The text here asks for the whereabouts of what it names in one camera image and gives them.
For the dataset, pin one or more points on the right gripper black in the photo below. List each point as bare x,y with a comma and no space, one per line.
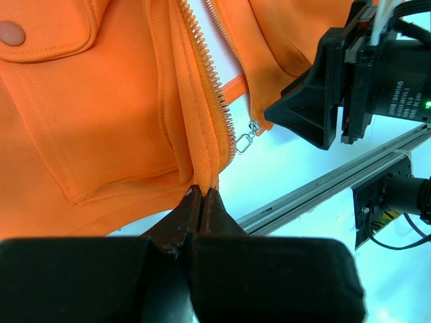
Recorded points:
389,63

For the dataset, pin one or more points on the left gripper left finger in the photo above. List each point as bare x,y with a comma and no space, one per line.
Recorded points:
96,279

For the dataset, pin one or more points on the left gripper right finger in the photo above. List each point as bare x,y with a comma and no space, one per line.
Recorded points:
242,278

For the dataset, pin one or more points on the orange zip jacket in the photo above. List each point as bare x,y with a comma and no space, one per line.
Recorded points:
110,110

